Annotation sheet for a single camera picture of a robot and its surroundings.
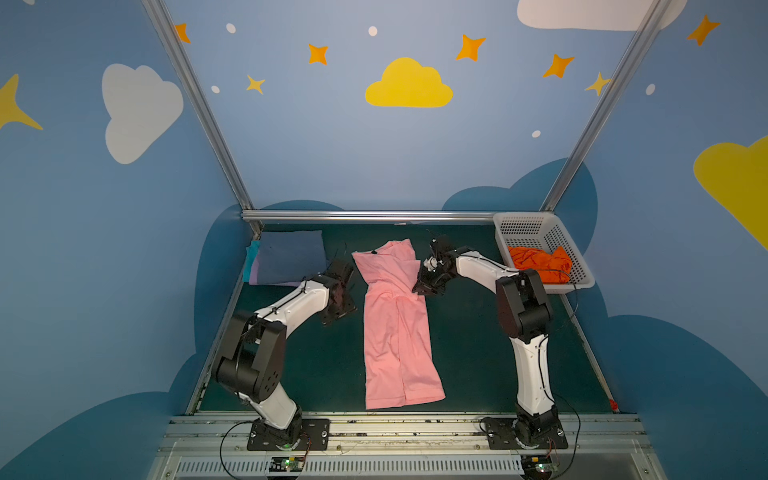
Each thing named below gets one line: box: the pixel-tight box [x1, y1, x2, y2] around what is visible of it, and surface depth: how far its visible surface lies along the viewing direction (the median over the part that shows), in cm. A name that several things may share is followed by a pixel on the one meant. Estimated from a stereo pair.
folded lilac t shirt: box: [249, 252, 301, 287], surface depth 101 cm
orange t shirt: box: [508, 246, 573, 284], surface depth 106 cm
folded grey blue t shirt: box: [257, 230, 327, 284], surface depth 106 cm
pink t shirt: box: [352, 239, 446, 410], surface depth 93 cm
